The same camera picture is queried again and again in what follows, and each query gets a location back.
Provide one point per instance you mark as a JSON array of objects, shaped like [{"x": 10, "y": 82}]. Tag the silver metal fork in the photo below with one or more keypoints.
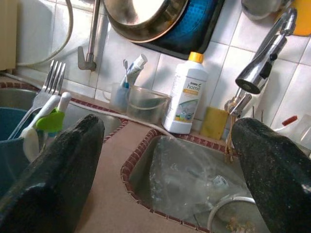
[{"x": 43, "y": 98}]

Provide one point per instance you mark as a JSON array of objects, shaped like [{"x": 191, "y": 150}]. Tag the blue toothbrush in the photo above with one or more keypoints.
[{"x": 126, "y": 82}]

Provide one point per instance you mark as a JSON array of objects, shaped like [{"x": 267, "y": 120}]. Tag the brown wooden chopsticks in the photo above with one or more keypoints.
[{"x": 229, "y": 145}]

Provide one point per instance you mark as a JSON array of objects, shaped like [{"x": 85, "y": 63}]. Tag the white green plastic utensil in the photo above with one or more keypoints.
[{"x": 30, "y": 143}]

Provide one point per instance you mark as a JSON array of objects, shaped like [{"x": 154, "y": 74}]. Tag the clear plastic bag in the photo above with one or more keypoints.
[{"x": 184, "y": 174}]

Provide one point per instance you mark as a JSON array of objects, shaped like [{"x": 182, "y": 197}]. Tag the metal strainer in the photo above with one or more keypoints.
[{"x": 233, "y": 225}]

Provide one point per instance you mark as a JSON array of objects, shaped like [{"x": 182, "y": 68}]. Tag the hanging steel pot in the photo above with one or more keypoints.
[{"x": 262, "y": 9}]

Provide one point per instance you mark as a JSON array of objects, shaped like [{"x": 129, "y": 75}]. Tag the clear plastic mug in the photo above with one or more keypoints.
[{"x": 119, "y": 97}]

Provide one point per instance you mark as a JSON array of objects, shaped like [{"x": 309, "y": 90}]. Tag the blue black tray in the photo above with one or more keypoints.
[{"x": 194, "y": 29}]

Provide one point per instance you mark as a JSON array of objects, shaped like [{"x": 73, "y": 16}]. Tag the thick yellow sponge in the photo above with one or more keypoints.
[{"x": 213, "y": 123}]

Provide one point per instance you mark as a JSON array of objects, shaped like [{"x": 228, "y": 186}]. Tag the white toothpaste tube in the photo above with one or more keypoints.
[{"x": 136, "y": 68}]

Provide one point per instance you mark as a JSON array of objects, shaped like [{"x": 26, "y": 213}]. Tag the clear plastic measuring jug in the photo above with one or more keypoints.
[{"x": 145, "y": 106}]

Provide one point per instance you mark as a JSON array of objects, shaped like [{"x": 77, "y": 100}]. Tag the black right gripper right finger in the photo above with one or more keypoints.
[{"x": 279, "y": 182}]

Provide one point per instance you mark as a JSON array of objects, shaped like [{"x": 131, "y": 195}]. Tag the white detergent bottle yellow cap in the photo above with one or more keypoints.
[{"x": 184, "y": 109}]

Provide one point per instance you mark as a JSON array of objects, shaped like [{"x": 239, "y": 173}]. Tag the chrome sink faucet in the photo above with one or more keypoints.
[{"x": 262, "y": 70}]

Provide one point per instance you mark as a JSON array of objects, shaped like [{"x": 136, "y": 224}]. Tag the steel sink basin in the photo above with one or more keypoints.
[
  {"x": 14, "y": 99},
  {"x": 141, "y": 179}
]

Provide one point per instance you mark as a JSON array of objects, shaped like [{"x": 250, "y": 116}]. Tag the grey wall water spout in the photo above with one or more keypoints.
[{"x": 93, "y": 36}]

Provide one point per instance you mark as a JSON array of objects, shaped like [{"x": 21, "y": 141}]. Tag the teal plastic cup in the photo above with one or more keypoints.
[{"x": 12, "y": 155}]

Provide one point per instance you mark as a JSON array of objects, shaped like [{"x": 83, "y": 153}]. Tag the yellow plastic board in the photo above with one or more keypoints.
[{"x": 303, "y": 19}]

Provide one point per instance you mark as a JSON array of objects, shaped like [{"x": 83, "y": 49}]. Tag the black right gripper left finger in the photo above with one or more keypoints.
[{"x": 56, "y": 182}]

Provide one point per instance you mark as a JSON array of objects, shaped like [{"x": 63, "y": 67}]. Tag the large hanging steel bowl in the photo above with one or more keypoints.
[{"x": 136, "y": 14}]

